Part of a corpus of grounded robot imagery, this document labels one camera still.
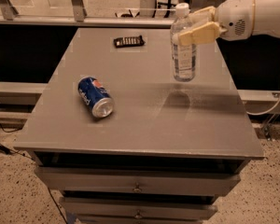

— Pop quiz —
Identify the metal window railing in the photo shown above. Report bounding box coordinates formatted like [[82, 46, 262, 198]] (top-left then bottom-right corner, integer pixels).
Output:
[[0, 0, 204, 28]]

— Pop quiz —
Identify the clear plastic water bottle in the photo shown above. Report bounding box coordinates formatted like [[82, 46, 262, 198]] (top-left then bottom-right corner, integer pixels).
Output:
[[170, 3, 196, 82]]

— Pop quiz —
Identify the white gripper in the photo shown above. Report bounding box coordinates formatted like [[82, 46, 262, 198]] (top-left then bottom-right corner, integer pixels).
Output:
[[177, 0, 254, 46]]

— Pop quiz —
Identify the blue pepsi soda can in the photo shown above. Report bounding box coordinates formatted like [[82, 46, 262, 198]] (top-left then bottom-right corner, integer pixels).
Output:
[[77, 77, 114, 119]]

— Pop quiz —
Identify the grey drawer cabinet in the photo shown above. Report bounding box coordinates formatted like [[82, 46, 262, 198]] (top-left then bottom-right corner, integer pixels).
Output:
[[15, 28, 263, 224]]

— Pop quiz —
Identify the black remote control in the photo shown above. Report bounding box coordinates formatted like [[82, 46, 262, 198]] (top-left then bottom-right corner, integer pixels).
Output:
[[113, 35, 145, 49]]

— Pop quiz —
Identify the black power adapter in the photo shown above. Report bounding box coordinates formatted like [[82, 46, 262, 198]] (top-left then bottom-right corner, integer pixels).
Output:
[[0, 146, 11, 155]]

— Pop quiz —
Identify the black floor cable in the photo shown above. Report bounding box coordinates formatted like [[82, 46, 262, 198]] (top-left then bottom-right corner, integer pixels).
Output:
[[0, 119, 68, 224]]

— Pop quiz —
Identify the top grey drawer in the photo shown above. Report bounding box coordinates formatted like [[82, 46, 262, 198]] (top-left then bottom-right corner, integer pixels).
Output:
[[35, 167, 240, 196]]

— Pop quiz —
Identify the grey drawer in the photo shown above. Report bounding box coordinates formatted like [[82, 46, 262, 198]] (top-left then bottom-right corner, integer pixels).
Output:
[[35, 167, 240, 196], [60, 198, 217, 220]]

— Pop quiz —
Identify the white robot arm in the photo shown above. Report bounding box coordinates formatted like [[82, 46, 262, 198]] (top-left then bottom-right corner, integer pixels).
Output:
[[175, 0, 280, 46]]

